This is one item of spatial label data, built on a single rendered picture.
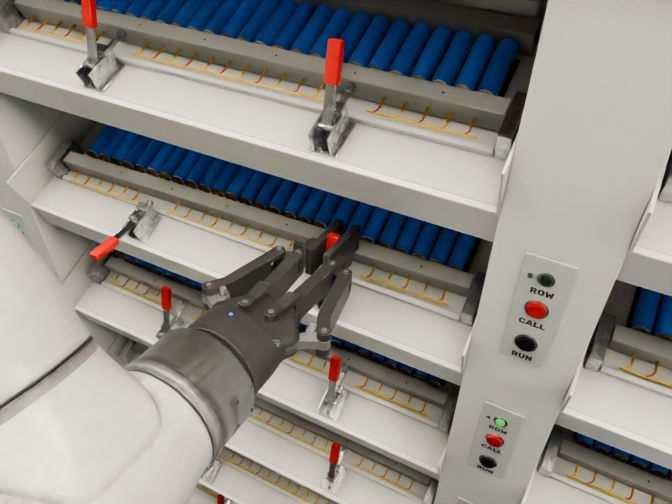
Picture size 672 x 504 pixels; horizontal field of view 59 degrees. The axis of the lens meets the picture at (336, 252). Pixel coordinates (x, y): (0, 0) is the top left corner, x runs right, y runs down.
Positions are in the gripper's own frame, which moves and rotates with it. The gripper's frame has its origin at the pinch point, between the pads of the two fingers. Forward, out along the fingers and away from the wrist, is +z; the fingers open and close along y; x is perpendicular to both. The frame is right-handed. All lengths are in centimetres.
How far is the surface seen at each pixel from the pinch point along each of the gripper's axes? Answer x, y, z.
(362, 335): -8.6, 4.8, -1.3
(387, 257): -2.1, 4.4, 4.6
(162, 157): -0.7, -29.3, 8.0
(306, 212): -1.3, -7.0, 6.9
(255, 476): -64, -18, 12
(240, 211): -2.3, -14.4, 4.2
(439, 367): -9.2, 13.4, -0.9
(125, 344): -42, -44, 10
